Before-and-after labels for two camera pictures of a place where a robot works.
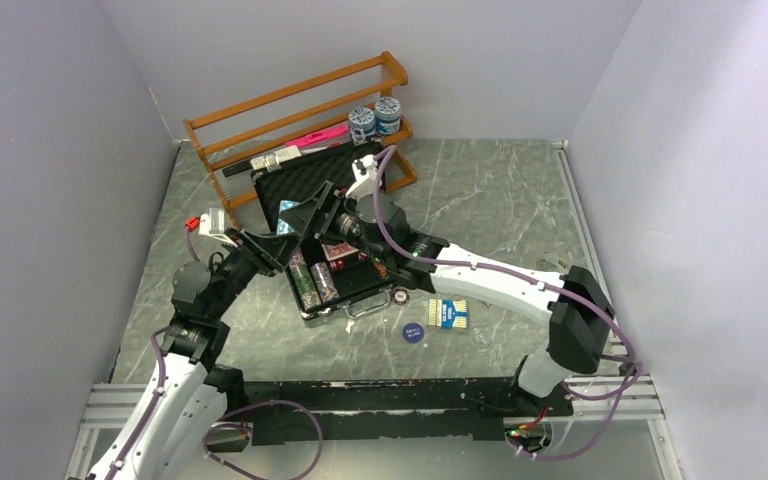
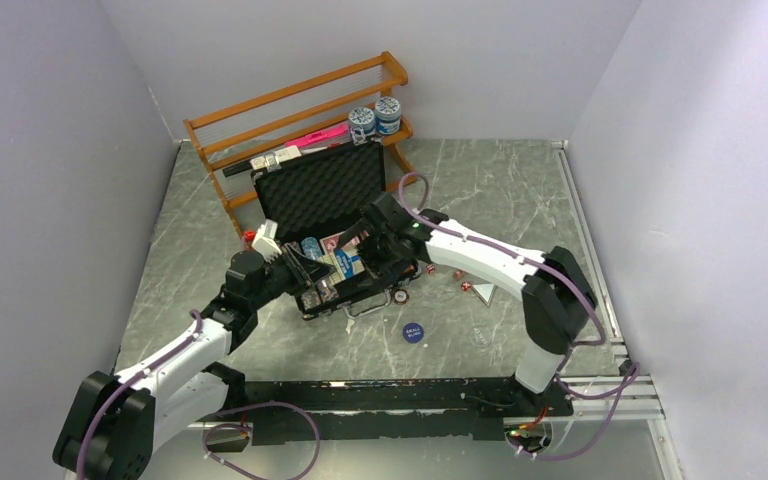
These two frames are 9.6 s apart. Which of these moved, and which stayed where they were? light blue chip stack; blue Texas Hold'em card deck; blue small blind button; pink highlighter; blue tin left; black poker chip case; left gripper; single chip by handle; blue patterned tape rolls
Moved: left gripper; blue Texas Hold'em card deck; light blue chip stack
Stayed: blue tin left; pink highlighter; single chip by handle; blue small blind button; black poker chip case; blue patterned tape rolls
